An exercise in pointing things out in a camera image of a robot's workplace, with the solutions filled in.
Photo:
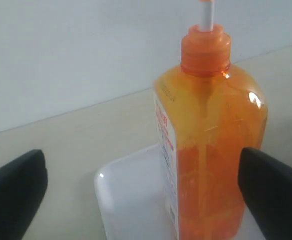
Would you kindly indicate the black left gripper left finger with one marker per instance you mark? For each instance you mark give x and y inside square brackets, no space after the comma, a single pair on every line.
[23,184]

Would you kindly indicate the orange dish soap pump bottle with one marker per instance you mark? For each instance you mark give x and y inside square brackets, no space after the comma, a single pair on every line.
[207,111]

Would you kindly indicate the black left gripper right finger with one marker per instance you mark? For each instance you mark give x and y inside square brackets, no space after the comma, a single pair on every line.
[266,187]

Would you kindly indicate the white rectangular plastic tray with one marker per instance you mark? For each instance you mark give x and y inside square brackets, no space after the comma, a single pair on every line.
[130,197]

